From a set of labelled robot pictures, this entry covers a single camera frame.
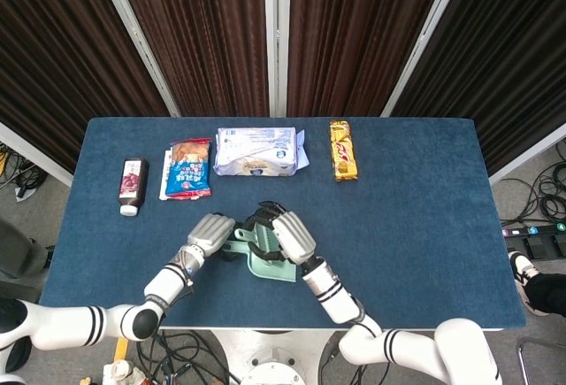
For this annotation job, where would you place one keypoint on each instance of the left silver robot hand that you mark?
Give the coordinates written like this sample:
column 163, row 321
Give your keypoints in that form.
column 212, row 230

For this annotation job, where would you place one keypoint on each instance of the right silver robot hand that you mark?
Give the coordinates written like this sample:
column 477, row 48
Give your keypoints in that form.
column 294, row 236

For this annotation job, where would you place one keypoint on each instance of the light green dustpan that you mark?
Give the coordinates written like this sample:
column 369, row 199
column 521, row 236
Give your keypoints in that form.
column 274, row 272

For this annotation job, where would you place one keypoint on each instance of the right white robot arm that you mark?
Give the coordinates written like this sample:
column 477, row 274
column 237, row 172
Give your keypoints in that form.
column 331, row 292

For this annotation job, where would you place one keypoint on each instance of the dark juice bottle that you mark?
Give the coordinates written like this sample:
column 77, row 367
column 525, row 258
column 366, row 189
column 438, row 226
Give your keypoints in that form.
column 132, row 181

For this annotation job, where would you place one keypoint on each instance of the blue red snack bag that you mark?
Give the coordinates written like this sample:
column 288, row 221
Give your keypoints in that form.
column 188, row 172

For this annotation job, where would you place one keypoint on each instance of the white tissue pack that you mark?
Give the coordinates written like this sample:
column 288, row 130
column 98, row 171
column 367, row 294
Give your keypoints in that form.
column 256, row 150

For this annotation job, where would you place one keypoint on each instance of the gold chocolate bar pack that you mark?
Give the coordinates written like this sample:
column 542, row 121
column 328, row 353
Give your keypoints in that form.
column 342, row 150

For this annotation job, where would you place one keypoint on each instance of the blue table cloth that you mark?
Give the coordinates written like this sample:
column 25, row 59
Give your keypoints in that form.
column 420, row 248

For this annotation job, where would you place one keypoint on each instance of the yellow floor bar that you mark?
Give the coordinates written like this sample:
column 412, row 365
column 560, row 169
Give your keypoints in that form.
column 122, row 349

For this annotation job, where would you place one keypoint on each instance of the grey bulky object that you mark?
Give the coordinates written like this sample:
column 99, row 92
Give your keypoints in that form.
column 22, row 252

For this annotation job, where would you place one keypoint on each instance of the brown pleated partition panel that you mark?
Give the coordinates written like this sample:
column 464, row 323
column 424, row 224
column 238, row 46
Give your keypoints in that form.
column 508, row 71
column 354, row 35
column 208, row 35
column 66, row 71

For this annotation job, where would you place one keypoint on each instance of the white sneaker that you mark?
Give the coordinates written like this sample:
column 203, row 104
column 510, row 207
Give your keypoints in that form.
column 522, row 270

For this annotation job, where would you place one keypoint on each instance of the black pedal strip coloured buttons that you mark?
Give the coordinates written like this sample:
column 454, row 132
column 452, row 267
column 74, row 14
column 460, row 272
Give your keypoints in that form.
column 537, row 245

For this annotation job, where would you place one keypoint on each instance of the black trouser leg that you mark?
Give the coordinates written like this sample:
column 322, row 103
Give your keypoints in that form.
column 548, row 292

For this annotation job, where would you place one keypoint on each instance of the white table frame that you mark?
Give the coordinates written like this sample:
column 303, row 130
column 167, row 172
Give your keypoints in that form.
column 265, row 328

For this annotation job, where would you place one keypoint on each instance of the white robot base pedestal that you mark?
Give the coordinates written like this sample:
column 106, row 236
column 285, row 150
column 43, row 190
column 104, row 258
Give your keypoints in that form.
column 274, row 358

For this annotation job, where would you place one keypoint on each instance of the grey metal chair frame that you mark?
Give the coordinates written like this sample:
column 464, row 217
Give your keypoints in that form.
column 518, row 358

